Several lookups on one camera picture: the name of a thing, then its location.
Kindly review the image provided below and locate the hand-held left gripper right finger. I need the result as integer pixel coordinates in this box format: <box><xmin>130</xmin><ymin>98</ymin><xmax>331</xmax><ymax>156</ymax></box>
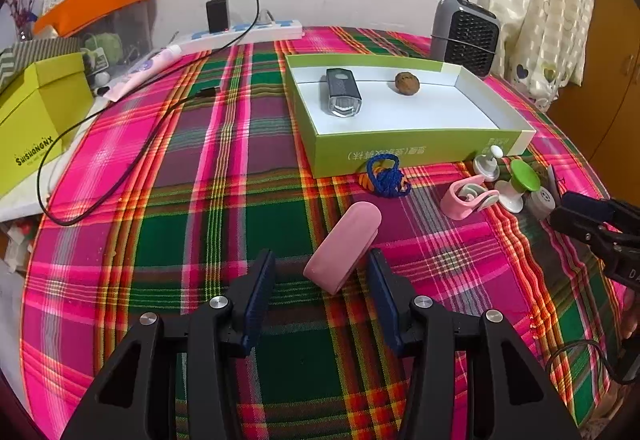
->
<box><xmin>367</xmin><ymin>249</ymin><xmax>583</xmax><ymax>440</ymax></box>

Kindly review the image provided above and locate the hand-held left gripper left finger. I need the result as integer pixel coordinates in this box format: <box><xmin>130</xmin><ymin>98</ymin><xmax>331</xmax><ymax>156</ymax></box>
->
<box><xmin>60</xmin><ymin>247</ymin><xmax>277</xmax><ymax>440</ymax></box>

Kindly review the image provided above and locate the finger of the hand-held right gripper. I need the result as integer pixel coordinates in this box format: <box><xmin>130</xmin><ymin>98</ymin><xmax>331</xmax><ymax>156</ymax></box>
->
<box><xmin>561</xmin><ymin>192</ymin><xmax>640</xmax><ymax>233</ymax></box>
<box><xmin>549</xmin><ymin>209</ymin><xmax>640</xmax><ymax>293</ymax></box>

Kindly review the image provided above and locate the white round disc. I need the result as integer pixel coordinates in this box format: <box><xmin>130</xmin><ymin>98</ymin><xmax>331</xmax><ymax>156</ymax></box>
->
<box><xmin>526</xmin><ymin>186</ymin><xmax>558</xmax><ymax>221</ymax></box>

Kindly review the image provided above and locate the pink oblong case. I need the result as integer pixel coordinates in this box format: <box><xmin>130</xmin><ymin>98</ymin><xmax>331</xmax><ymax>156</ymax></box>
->
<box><xmin>303</xmin><ymin>201</ymin><xmax>383</xmax><ymax>295</ymax></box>

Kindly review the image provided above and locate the pink clip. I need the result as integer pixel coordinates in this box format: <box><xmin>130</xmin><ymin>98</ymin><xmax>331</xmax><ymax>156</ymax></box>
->
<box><xmin>440</xmin><ymin>174</ymin><xmax>501</xmax><ymax>221</ymax></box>

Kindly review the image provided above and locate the blue and orange cord bundle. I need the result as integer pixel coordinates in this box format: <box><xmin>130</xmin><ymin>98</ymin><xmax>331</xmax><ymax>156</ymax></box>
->
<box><xmin>357</xmin><ymin>154</ymin><xmax>412</xmax><ymax>197</ymax></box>

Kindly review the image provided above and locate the green and white box tray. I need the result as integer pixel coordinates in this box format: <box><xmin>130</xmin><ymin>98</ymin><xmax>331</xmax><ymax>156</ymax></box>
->
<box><xmin>284</xmin><ymin>53</ymin><xmax>537</xmax><ymax>179</ymax></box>

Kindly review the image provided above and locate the white knob suction cup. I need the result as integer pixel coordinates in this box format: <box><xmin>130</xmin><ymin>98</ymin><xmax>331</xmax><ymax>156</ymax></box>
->
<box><xmin>472</xmin><ymin>145</ymin><xmax>504</xmax><ymax>182</ymax></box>

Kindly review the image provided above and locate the plaid tablecloth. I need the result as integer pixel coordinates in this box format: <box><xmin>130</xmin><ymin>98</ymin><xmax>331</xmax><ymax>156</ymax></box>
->
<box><xmin>20</xmin><ymin>26</ymin><xmax>636</xmax><ymax>440</ymax></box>

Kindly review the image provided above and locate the cream patterned curtain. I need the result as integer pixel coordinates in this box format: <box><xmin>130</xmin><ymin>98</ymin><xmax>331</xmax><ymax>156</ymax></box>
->
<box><xmin>487</xmin><ymin>0</ymin><xmax>598</xmax><ymax>111</ymax></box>

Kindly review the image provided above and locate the grey desk heater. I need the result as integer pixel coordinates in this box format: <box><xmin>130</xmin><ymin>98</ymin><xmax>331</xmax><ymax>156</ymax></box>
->
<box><xmin>429</xmin><ymin>0</ymin><xmax>501</xmax><ymax>78</ymax></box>

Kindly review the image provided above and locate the brown walnut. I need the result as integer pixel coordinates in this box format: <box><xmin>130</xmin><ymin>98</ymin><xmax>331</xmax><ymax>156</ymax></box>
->
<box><xmin>394</xmin><ymin>72</ymin><xmax>420</xmax><ymax>94</ymax></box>

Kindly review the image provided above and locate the black bike light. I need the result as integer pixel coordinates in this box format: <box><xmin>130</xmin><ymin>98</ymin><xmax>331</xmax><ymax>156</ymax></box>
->
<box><xmin>320</xmin><ymin>68</ymin><xmax>359</xmax><ymax>117</ymax></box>

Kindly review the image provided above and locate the pink toothpaste tube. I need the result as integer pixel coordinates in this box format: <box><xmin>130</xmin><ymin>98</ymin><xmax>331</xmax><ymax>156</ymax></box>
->
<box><xmin>106</xmin><ymin>44</ymin><xmax>182</xmax><ymax>101</ymax></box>

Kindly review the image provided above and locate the white power strip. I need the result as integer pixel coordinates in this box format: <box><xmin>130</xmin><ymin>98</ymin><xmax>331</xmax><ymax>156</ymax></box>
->
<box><xmin>172</xmin><ymin>18</ymin><xmax>305</xmax><ymax>54</ymax></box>

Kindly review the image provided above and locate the yellow-green cardboard box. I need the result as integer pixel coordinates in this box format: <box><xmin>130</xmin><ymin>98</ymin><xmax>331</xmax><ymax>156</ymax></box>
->
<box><xmin>0</xmin><ymin>52</ymin><xmax>96</xmax><ymax>198</ymax></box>

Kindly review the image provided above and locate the black charger adapter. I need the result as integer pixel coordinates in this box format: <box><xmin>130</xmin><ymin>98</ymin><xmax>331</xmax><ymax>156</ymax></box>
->
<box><xmin>205</xmin><ymin>0</ymin><xmax>231</xmax><ymax>34</ymax></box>

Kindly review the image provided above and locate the clear bin with orange lid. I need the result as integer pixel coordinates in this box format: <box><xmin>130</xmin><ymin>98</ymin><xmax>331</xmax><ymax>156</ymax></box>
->
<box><xmin>31</xmin><ymin>0</ymin><xmax>157</xmax><ymax>70</ymax></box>

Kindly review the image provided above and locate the grey zigzag box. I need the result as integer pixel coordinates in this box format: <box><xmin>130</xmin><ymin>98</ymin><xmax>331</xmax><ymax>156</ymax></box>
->
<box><xmin>0</xmin><ymin>37</ymin><xmax>85</xmax><ymax>93</ymax></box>

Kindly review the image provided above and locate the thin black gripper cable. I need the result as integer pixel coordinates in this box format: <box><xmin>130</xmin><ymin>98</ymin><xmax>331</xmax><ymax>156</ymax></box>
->
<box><xmin>544</xmin><ymin>339</ymin><xmax>628</xmax><ymax>383</ymax></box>

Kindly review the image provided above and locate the black charger cable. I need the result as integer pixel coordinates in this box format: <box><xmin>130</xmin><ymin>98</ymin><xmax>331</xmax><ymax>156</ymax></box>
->
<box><xmin>37</xmin><ymin>0</ymin><xmax>261</xmax><ymax>227</ymax></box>

